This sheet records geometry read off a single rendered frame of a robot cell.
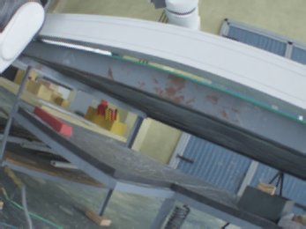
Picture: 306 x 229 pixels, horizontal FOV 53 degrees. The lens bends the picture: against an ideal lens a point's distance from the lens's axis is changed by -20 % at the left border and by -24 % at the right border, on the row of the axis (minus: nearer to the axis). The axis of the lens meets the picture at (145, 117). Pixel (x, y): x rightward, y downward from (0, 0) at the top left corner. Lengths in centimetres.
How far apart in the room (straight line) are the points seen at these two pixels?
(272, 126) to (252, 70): 10
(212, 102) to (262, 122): 11
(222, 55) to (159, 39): 13
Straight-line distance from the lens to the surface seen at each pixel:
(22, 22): 72
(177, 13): 72
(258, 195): 140
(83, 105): 1033
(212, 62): 59
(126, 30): 72
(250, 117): 59
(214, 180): 768
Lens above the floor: 75
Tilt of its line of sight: 1 degrees up
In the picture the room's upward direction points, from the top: 23 degrees clockwise
